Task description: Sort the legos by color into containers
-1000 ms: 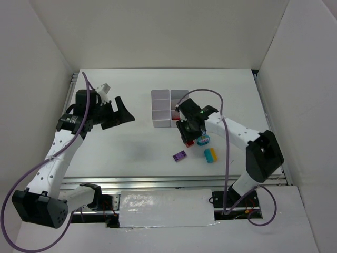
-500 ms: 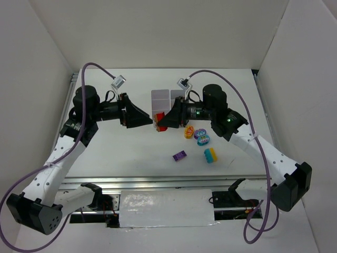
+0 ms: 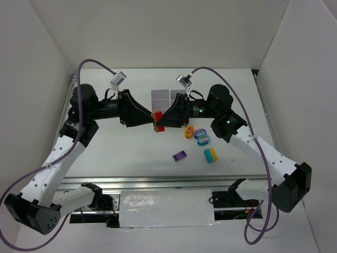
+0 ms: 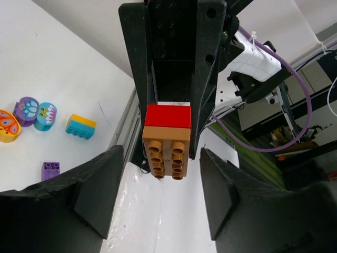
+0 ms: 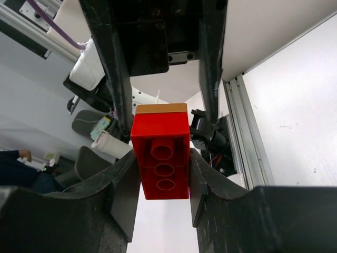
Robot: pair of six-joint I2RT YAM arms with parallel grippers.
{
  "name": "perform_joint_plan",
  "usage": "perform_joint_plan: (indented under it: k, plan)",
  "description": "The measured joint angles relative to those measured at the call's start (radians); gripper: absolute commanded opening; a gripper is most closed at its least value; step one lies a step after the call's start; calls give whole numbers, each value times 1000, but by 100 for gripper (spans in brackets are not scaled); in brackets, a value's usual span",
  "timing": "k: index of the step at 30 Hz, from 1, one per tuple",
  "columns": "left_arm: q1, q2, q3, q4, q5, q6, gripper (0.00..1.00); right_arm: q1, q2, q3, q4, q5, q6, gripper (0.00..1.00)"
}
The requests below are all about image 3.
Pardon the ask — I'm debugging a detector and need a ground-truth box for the red rectangular brick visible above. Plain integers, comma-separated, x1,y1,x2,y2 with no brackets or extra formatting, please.
153,110,162,127

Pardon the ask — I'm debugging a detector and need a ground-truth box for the brown brick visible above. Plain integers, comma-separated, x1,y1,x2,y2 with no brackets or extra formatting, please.
152,113,165,132

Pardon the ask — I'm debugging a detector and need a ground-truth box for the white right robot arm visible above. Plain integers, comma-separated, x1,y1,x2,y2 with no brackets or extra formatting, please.
156,84,312,213

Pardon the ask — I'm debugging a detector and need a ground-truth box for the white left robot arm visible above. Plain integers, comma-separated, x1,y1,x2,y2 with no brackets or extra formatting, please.
4,84,154,235

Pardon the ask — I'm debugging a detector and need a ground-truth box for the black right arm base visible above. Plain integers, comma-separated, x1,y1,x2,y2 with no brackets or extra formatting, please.
208,191,259,210

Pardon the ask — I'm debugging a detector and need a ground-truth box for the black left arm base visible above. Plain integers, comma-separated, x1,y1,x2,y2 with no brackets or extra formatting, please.
101,194,120,211

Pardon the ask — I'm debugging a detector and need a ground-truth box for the orange butterfly block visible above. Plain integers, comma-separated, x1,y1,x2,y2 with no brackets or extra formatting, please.
184,125,194,139

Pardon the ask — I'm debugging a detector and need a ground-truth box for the white left divided container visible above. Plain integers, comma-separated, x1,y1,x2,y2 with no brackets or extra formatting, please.
151,89,170,114

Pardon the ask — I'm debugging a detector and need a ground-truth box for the purple lotus block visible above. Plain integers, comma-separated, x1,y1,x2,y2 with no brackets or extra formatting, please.
194,129,206,140

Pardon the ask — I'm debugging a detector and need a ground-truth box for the teal frog block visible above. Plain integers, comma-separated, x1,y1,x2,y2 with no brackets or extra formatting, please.
197,134,210,146

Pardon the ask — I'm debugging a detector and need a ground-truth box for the purple rectangular brick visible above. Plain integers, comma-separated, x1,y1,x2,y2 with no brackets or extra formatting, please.
173,150,187,162

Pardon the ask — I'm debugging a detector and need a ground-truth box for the teal and yellow brick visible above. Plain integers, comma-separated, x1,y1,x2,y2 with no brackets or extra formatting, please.
204,148,217,163

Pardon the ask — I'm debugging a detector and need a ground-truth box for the white cover board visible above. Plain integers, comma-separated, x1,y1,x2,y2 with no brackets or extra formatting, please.
119,189,216,228

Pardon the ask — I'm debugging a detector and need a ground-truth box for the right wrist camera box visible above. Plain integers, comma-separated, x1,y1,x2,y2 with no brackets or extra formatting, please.
176,74,192,89

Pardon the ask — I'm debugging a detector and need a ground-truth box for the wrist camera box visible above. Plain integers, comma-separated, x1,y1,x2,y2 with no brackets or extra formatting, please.
176,74,192,89
110,71,127,87

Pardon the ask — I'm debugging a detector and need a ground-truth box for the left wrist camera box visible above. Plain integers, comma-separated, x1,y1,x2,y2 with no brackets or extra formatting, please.
110,71,127,87

